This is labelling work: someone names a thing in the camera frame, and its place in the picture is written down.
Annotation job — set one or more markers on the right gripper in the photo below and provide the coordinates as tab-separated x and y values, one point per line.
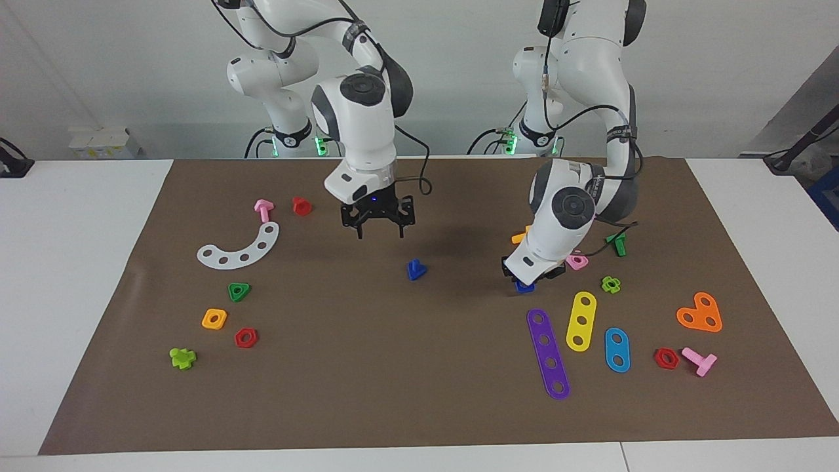
377	202

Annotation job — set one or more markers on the blue plastic screw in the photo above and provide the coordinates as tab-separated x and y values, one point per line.
524	286
415	269

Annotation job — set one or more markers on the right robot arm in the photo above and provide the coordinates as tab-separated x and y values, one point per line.
357	131

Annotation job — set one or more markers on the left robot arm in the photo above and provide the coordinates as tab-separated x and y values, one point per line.
570	210

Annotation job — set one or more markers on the orange plastic screw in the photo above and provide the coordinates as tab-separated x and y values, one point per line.
520	237

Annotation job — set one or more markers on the pink triangle nut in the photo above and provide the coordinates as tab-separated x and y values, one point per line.
571	265

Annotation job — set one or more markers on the purple strip with holes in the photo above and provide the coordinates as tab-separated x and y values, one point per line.
546	351

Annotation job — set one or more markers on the yellow strip with holes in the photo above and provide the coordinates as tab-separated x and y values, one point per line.
581	312

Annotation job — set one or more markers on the lime green flower nut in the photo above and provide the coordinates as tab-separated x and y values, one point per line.
606	286

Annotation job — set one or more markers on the red plastic screw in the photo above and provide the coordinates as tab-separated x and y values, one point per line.
301	206

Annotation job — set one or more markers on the blue strip with holes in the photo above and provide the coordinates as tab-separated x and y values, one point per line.
617	350

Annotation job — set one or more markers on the pink plastic screw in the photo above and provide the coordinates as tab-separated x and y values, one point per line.
701	362
263	210

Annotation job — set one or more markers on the white curved plate with holes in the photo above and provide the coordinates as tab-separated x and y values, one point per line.
252	252

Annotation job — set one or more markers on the green triangle nut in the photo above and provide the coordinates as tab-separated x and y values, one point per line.
234	293

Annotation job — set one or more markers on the red hexagon nut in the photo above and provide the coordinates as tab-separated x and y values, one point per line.
659	359
240	339

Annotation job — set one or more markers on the orange heart plate with holes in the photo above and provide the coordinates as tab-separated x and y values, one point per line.
698	318

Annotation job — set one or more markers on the orange square nut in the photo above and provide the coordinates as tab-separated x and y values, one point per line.
207	319

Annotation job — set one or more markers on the lime green plastic screw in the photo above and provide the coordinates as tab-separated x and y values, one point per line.
182	358

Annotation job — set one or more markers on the black stand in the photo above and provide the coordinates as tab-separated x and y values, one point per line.
796	145
12	165

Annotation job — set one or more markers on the white box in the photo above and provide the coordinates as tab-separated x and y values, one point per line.
101	143

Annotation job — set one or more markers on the blue crate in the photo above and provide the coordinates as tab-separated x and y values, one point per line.
827	196

